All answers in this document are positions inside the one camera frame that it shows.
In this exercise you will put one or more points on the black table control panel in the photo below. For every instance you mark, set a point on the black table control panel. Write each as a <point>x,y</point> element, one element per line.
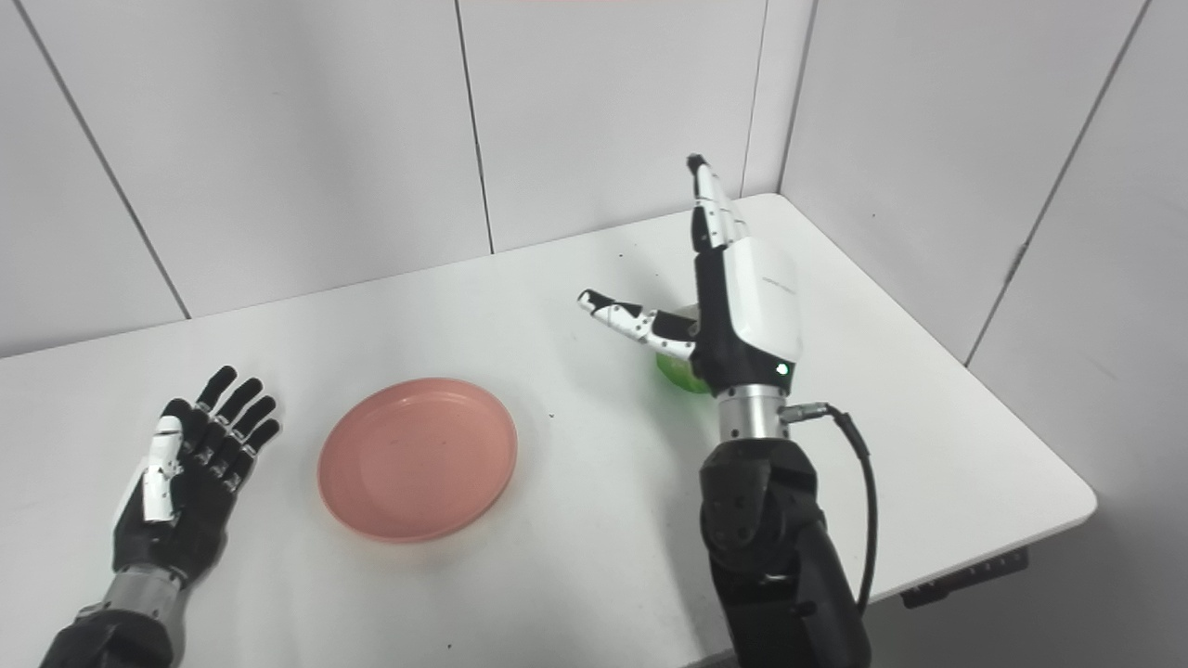
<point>965,577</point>

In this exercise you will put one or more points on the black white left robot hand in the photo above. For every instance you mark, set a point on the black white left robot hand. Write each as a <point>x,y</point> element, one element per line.
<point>190,501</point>

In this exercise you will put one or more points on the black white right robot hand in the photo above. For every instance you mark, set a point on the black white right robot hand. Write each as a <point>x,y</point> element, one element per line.
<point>752,315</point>

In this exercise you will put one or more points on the green white cabbage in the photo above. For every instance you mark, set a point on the green white cabbage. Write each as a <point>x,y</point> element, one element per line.
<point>673,373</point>

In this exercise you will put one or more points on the pink plate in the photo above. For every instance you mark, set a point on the pink plate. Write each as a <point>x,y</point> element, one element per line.
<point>418,459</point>

